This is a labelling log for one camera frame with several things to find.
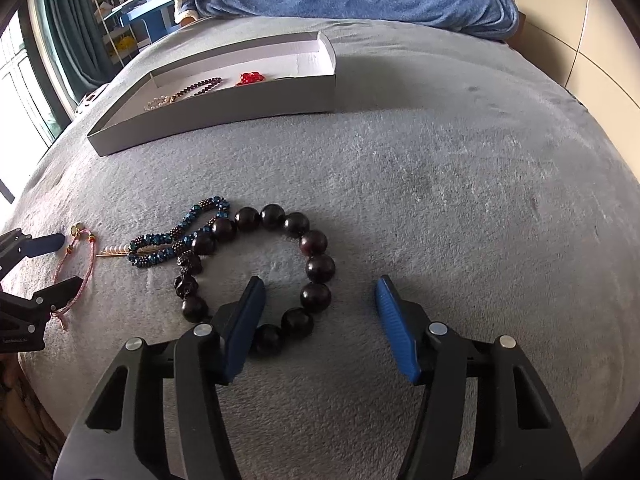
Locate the grey cardboard box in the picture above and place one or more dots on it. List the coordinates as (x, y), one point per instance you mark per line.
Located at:
(225, 110)

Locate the window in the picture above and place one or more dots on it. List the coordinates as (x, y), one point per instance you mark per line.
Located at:
(20, 100)

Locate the white shelf rack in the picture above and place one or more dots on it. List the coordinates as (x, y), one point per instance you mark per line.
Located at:
(107, 20)

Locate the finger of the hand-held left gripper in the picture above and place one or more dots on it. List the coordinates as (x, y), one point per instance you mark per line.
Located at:
(45, 245)
(62, 292)

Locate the teal curtain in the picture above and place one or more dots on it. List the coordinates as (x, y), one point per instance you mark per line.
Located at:
(75, 45)

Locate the beige wardrobe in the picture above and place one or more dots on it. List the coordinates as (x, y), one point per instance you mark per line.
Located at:
(600, 35)

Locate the blue desk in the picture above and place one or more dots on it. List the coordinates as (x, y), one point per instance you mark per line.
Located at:
(150, 10)

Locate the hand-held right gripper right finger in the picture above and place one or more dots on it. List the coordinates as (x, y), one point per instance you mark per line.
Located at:
(397, 330)

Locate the yellow toy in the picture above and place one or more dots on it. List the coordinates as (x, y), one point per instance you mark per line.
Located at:
(122, 44)

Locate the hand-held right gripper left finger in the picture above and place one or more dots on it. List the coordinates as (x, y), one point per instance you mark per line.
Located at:
(245, 330)

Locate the grey fleece blanket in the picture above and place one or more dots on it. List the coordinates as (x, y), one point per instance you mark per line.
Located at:
(450, 185)

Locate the gold pearl hair clip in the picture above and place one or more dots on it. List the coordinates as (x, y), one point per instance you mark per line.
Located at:
(114, 251)

